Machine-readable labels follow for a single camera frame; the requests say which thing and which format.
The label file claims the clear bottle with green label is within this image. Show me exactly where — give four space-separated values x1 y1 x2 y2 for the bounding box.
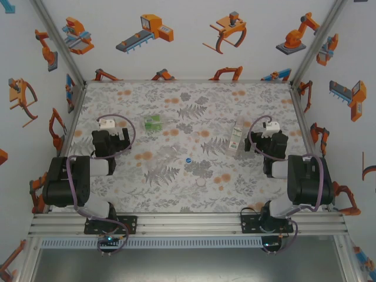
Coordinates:
143 114 177 132

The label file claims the clear bottle without label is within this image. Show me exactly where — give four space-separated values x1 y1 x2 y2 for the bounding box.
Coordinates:
146 143 180 167

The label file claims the floral printed table cover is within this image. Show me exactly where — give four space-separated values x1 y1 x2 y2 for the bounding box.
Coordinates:
60 81 324 214

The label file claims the grey metal sheet panel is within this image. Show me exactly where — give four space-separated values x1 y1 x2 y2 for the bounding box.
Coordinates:
29 248 347 282

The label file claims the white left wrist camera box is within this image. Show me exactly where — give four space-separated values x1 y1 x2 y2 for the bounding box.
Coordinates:
97 117 116 130

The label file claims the aluminium table side rail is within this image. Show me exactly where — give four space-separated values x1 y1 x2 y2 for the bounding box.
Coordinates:
288 83 323 177
55 82 89 165

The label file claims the aluminium table end rail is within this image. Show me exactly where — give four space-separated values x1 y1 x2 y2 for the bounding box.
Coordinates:
84 78 292 84

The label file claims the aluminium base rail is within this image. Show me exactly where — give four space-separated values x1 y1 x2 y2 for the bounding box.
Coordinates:
28 211 350 237

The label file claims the aluminium frame post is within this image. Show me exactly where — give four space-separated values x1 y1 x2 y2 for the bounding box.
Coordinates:
29 0 88 86
289 0 350 88

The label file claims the slotted grey cable duct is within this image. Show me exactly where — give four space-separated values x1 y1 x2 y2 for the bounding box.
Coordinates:
39 237 263 249

